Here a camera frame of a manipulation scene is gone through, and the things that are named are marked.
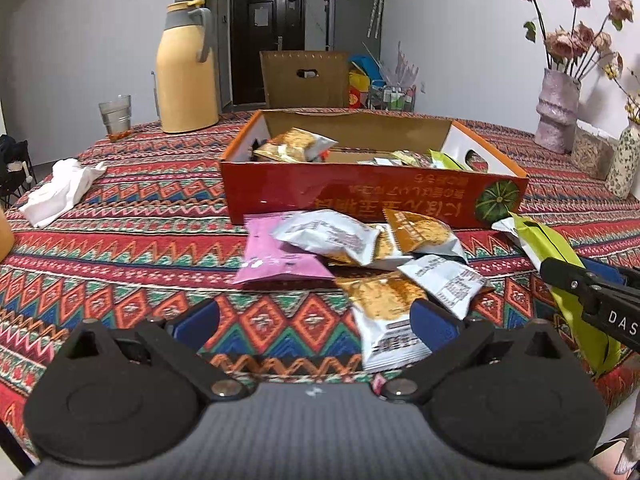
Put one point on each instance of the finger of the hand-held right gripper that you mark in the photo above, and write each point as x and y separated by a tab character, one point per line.
612	271
565	277

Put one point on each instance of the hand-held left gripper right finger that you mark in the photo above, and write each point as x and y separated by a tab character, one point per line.
435	325

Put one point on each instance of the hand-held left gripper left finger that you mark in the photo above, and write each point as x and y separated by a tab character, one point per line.
197	322

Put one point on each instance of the white printed snack packet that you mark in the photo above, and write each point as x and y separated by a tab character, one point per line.
450	282

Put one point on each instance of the gold cracker snack packet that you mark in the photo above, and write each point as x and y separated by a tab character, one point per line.
295	146
385	310

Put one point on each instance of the red cardboard box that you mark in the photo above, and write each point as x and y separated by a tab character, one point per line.
300	190

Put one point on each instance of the white cracker snack packet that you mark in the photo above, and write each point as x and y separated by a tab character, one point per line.
392	250

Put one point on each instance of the patterned tablecloth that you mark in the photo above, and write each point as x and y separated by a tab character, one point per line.
125	270

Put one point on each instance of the brown gold snack packet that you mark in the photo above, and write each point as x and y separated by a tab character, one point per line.
425	232

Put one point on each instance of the pink snack packet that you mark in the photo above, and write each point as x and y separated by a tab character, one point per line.
280	260

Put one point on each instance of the floral vase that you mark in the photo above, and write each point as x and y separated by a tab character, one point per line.
625	160

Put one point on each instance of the white silver snack packet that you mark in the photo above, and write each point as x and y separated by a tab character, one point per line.
330	235

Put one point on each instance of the pink vase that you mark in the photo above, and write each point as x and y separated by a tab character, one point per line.
557	110

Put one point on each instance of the yellow dried flowers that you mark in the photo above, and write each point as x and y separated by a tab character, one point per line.
631	95

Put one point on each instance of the white cloth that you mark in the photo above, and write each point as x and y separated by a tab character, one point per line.
60	190

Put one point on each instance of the orange object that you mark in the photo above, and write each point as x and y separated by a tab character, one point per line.
5	237

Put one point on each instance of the glass cup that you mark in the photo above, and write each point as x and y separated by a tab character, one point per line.
115	117

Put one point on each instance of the dried roses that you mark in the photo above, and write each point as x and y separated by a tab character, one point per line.
575	40

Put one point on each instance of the black bag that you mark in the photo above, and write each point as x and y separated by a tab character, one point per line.
14	170

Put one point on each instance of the yellow thermos jug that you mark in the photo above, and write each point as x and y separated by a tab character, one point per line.
185	80

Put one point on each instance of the red gift box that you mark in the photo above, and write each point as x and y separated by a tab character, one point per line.
358	92

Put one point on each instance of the brown cardboard box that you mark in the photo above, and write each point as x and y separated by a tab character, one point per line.
305	87

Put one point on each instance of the blue plastic items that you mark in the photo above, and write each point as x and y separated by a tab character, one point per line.
362	65

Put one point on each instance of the dark door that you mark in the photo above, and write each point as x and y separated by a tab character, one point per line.
267	45

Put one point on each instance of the grey refrigerator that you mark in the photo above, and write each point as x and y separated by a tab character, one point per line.
352	15

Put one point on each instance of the white umbrella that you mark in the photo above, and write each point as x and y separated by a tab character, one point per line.
376	5

